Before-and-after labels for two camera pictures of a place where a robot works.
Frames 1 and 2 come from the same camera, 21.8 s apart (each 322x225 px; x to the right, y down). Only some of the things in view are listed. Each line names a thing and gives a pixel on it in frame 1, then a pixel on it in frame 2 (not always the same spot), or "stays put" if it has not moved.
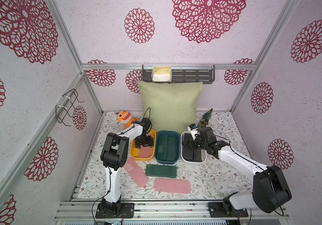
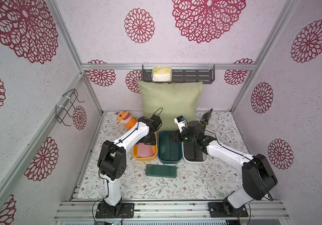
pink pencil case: x=136 y=173 → x=144 y=150
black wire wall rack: x=61 y=111 stays put
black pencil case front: x=195 y=154 stays put
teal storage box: x=166 y=147 stays put
